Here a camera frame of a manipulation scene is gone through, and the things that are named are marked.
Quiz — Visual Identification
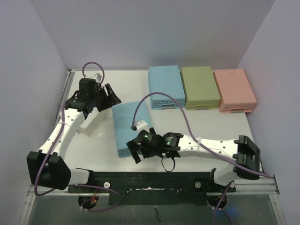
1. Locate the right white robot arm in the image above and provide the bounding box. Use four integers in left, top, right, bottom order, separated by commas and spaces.
127, 128, 262, 192

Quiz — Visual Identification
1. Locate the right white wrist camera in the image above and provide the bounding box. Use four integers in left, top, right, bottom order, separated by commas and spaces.
131, 120, 149, 135

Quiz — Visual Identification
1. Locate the black table front rail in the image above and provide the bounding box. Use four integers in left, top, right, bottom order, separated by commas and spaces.
68, 172, 225, 205

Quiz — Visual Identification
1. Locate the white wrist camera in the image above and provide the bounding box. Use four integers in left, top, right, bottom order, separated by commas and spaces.
84, 73, 102, 83
131, 120, 149, 135

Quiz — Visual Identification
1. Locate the large blue perforated basket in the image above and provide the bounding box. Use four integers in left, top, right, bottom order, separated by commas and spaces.
148, 65, 185, 110

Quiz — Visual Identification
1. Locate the small blue perforated basket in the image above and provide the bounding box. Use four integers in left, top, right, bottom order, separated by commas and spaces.
112, 101, 139, 158

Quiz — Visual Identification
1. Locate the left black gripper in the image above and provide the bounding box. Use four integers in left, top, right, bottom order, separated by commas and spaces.
90, 84, 120, 112

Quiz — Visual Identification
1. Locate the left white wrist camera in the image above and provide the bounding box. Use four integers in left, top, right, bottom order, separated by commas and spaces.
84, 73, 102, 83

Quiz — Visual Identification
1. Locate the yellow-green perforated basket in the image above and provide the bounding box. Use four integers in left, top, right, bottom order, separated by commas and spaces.
180, 66, 221, 110

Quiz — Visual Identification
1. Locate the pink perforated basket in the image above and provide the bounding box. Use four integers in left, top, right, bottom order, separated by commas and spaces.
213, 69, 257, 113

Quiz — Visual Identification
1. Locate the aluminium frame rail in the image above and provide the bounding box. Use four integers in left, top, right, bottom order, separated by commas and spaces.
234, 176, 280, 195

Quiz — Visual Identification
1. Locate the white perforated basket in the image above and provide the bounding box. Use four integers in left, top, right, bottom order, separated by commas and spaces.
76, 108, 111, 137

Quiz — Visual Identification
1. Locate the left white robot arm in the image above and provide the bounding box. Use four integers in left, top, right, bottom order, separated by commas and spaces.
26, 78, 121, 193

